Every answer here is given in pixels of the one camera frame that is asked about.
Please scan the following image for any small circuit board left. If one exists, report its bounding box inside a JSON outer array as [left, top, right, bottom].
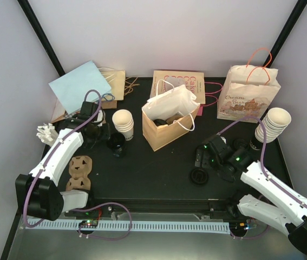
[[79, 220, 98, 229]]

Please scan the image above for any black front rail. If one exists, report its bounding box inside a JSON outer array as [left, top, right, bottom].
[[94, 198, 240, 219]]

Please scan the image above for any right black frame post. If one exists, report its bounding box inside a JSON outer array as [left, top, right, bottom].
[[263, 0, 307, 68]]

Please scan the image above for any left black frame post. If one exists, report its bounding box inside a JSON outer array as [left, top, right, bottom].
[[17, 0, 66, 76]]

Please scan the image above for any pulp carrier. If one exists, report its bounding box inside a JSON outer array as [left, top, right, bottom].
[[66, 155, 93, 191], [166, 114, 183, 125]]

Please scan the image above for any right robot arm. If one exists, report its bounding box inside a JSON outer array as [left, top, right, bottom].
[[195, 135, 307, 255]]

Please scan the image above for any kraft bag with white handles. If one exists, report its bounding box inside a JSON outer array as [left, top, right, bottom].
[[141, 80, 200, 151]]

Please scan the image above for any pink cakes paper bag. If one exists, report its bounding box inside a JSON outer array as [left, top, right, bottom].
[[149, 70, 223, 116]]

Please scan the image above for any left stack of paper cups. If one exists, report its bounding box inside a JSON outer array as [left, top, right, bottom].
[[112, 109, 134, 141]]

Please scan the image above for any black frame post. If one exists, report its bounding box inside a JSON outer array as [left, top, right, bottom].
[[263, 0, 307, 68], [17, 0, 66, 76]]

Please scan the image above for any yellow flat paper bag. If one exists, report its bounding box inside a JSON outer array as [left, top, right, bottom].
[[99, 67, 126, 101]]

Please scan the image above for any stack of black lids left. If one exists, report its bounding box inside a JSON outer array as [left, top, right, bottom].
[[106, 133, 126, 158]]

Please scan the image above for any lone black lid centre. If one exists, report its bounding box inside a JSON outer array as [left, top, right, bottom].
[[190, 168, 208, 186]]

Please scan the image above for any brown flat paper bag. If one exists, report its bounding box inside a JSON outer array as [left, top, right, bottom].
[[102, 77, 140, 109]]

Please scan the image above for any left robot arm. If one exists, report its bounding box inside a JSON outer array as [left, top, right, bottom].
[[15, 101, 101, 221]]

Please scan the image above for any front purple cable loop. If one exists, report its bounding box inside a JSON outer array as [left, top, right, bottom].
[[76, 202, 133, 241]]

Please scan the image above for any light blue cable duct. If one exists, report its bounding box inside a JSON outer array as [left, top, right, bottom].
[[34, 219, 230, 235]]

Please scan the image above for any small circuit board right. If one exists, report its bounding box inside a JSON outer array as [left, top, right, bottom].
[[229, 219, 258, 231]]

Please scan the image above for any stack of paper cups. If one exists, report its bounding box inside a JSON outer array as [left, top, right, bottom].
[[112, 109, 134, 141], [254, 107, 291, 143]]

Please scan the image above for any cream bear paper bag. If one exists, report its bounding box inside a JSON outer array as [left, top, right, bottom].
[[217, 47, 282, 124]]

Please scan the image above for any small circuit board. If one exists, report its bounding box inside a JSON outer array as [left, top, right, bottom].
[[229, 219, 258, 231], [79, 220, 98, 229]]

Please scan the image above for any light blue paper bag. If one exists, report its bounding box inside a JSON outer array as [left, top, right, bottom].
[[49, 61, 111, 114]]

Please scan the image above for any right stack of paper cups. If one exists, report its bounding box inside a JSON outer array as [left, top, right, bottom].
[[254, 107, 291, 143]]

